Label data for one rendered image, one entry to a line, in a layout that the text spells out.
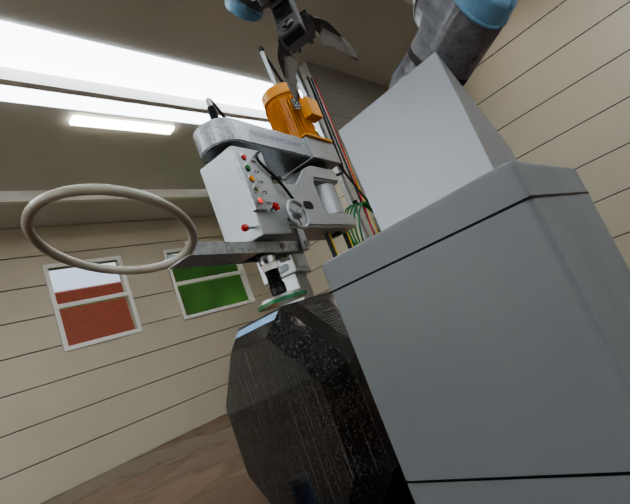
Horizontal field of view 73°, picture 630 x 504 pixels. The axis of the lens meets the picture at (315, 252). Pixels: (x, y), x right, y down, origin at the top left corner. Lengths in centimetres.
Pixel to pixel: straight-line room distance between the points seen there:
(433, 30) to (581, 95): 579
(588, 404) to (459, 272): 24
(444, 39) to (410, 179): 29
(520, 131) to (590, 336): 626
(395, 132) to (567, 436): 58
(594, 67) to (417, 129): 597
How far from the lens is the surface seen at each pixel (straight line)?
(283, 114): 255
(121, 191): 125
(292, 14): 88
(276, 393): 162
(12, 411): 748
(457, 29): 98
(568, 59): 686
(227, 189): 186
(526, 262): 65
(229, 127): 195
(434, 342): 73
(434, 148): 84
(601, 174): 659
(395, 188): 88
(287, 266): 278
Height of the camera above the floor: 72
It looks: 10 degrees up
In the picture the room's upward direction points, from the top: 22 degrees counter-clockwise
